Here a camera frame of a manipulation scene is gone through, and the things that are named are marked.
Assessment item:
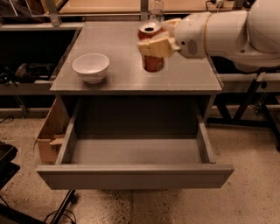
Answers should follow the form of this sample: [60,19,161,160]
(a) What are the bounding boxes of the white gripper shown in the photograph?
[137,12,211,59]

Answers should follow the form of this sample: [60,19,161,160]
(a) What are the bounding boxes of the red coke can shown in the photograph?
[137,20,165,73]

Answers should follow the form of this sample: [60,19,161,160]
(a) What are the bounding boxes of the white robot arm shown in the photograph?
[137,0,280,72]

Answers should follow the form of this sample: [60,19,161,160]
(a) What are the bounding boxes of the open grey top drawer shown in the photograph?
[38,97,234,189]

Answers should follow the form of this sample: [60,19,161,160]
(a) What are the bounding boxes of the clear plastic water bottle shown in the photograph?
[149,0,165,22]

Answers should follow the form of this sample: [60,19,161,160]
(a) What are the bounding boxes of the white ceramic bowl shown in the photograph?
[72,53,109,84]

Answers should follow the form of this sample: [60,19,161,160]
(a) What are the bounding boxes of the black office chair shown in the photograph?
[206,55,280,152]

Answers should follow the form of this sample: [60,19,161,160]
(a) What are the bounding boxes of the black headphones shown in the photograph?
[0,63,55,85]

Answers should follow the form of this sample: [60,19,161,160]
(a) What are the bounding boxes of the brown cardboard box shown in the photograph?
[36,99,70,164]

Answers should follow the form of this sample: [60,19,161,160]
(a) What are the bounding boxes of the black cable on floor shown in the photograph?
[0,115,15,124]

